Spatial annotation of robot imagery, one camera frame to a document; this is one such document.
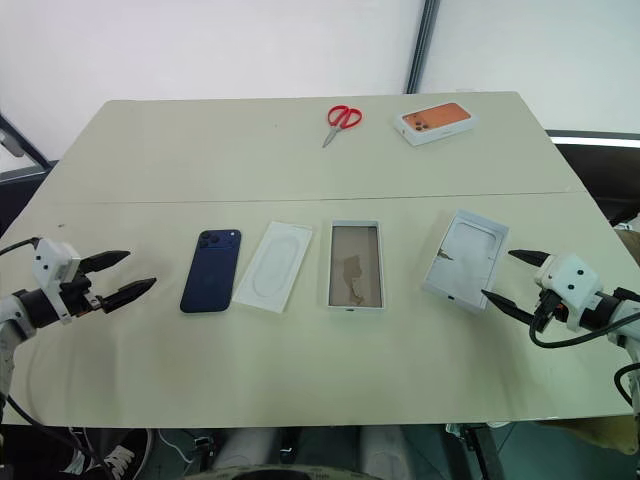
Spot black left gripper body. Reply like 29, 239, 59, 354
59, 271, 107, 318

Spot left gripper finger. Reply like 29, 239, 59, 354
79, 250, 133, 275
101, 277, 158, 314

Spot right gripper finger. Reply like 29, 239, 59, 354
507, 248, 552, 269
480, 288, 538, 328

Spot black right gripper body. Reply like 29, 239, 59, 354
531, 289, 569, 327

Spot dark blue smartphone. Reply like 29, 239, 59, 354
178, 228, 243, 315

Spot white torn box lid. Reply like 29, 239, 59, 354
422, 208, 510, 316

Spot white open box base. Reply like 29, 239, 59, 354
326, 218, 388, 312

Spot white box orange phone print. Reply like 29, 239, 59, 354
393, 102, 477, 148

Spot dark desk grey edge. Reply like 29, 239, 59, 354
544, 128, 640, 227

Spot white paper insert tray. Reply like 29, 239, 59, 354
231, 220, 315, 315

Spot black table leg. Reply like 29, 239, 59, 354
467, 423, 504, 480

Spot black shoe white laces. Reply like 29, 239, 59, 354
62, 428, 154, 480

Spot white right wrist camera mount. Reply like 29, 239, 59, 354
533, 253, 604, 331

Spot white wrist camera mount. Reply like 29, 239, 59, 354
32, 238, 84, 324
533, 253, 604, 331

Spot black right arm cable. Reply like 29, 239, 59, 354
528, 287, 640, 409

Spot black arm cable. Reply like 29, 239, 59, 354
0, 237, 41, 257
528, 287, 640, 409

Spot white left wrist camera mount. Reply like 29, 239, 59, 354
32, 238, 84, 324

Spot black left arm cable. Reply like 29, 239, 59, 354
0, 237, 41, 257

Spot dark blue-grey frame rail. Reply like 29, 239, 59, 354
0, 112, 61, 187

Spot thin black cable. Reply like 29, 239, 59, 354
0, 392, 119, 480

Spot red handled scissors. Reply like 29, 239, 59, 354
321, 104, 365, 149

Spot dark window frame post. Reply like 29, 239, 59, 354
403, 0, 442, 95

